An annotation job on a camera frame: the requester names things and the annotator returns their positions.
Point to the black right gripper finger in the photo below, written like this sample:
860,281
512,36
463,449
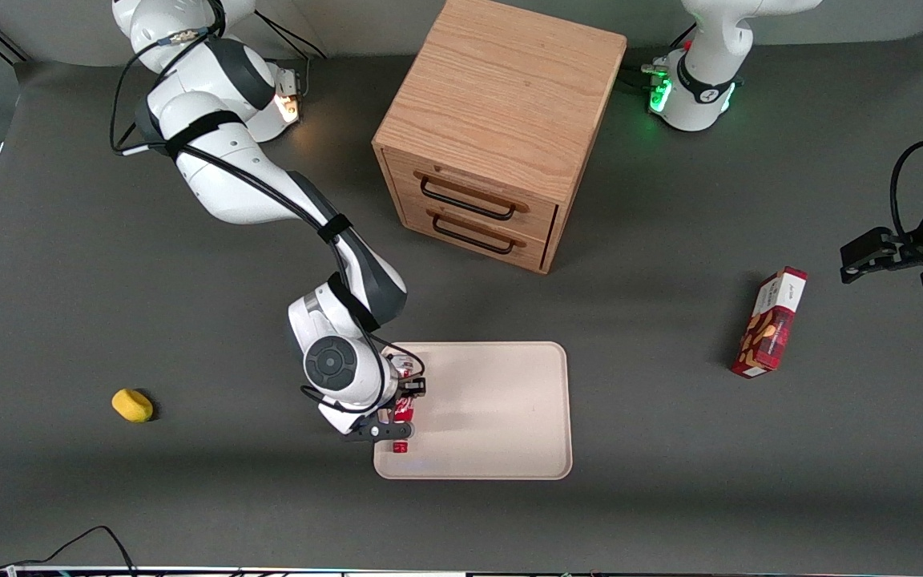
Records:
414,386

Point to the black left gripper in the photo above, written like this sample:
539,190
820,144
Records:
912,243

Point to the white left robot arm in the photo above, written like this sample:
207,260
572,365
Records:
706,72

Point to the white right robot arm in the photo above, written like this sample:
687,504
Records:
229,176

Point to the beige rectangular tray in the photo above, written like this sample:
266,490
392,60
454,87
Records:
493,413

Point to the red cookie box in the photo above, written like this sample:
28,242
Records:
770,324

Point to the narrow wooden drawer front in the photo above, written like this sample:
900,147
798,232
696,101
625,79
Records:
417,218

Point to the wide wooden drawer front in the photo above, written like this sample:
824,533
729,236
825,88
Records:
542,216

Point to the yellow lemon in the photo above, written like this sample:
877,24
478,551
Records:
132,405

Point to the wooden drawer cabinet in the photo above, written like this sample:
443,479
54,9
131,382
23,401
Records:
501,88

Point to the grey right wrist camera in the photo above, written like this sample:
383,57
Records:
373,433

